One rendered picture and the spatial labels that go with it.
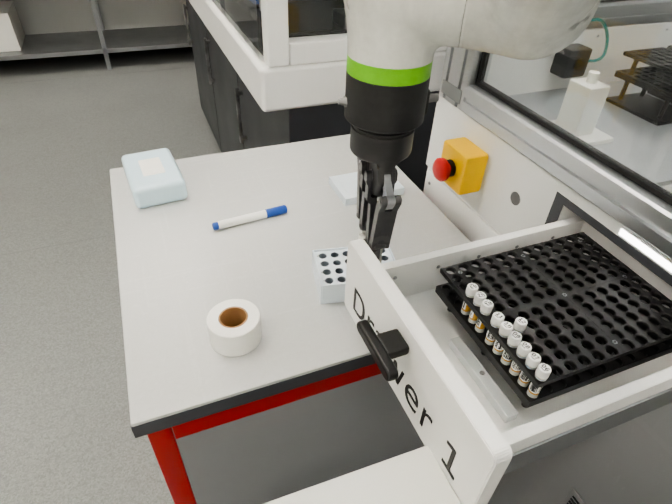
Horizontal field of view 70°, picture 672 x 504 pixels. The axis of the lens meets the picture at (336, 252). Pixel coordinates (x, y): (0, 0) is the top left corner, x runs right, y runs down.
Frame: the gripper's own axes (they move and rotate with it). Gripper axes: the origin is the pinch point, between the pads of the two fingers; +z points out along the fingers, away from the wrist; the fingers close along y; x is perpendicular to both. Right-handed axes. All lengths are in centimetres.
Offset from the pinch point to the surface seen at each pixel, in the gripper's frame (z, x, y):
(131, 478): 84, 53, 17
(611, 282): -6.2, -24.9, -16.6
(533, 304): -6.3, -13.7, -18.5
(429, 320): 0.1, -4.3, -13.5
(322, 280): 4.2, 6.8, 0.1
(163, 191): 4.6, 31.4, 28.6
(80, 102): 84, 115, 272
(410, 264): -5.5, -2.5, -9.0
